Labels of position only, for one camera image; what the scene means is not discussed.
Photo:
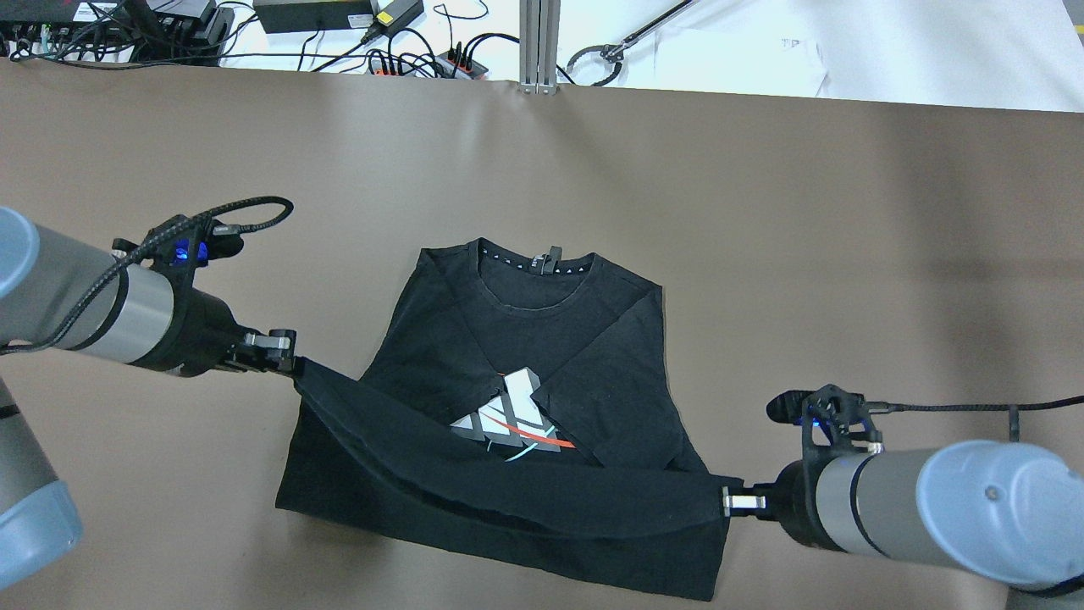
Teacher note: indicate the black power strip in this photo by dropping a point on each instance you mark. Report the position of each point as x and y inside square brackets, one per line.
[454, 64]

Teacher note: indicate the long grabber tool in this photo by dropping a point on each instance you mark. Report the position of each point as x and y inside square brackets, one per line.
[615, 54]

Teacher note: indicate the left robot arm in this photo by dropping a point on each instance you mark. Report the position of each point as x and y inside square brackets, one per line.
[135, 303]

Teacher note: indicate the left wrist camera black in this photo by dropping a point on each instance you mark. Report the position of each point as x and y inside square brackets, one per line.
[196, 246]

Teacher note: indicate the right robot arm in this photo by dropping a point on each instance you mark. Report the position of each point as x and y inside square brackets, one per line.
[1004, 510]

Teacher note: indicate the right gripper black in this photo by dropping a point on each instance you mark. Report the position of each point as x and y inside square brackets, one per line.
[796, 506]

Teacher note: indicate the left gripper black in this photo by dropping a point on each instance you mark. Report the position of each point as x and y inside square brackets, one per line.
[201, 331]

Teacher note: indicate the aluminium frame cage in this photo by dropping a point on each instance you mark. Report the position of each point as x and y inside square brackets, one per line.
[538, 35]

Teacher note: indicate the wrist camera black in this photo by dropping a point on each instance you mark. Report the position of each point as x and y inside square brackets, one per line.
[196, 246]
[834, 422]

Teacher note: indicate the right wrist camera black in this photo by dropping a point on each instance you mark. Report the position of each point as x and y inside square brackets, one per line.
[834, 422]

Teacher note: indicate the black graphic t-shirt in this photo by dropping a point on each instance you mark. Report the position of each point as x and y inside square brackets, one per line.
[517, 410]

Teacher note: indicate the black power adapter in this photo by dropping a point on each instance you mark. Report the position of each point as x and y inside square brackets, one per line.
[277, 17]

